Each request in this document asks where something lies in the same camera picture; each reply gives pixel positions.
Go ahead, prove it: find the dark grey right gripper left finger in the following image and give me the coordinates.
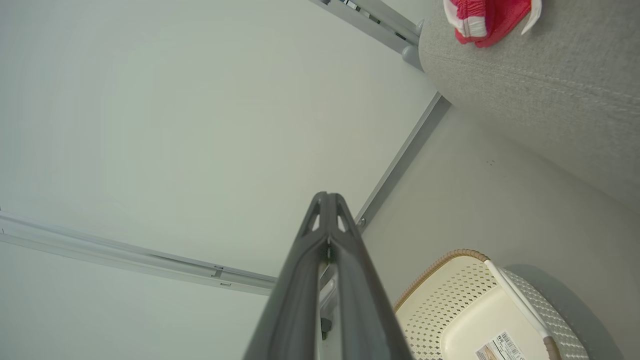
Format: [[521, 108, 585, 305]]
[[242, 192, 331, 360]]

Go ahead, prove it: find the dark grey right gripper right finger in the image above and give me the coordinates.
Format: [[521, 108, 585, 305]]
[[327, 192, 414, 360]]

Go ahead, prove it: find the red and white garment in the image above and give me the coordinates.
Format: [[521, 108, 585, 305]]
[[442, 0, 543, 49]]

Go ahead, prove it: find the cream perforated laundry basket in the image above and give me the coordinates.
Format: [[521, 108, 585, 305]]
[[392, 248, 592, 360]]

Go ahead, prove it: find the white barcode label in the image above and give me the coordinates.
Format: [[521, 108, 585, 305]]
[[474, 330, 527, 360]]

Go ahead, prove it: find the grey fabric sofa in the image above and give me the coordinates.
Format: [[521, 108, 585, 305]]
[[418, 0, 640, 215]]

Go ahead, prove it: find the grey partition bottom rail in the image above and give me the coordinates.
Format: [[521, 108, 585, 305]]
[[354, 92, 452, 234]]

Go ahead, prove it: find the white basket handle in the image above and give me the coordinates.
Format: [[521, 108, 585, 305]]
[[481, 258, 564, 360]]

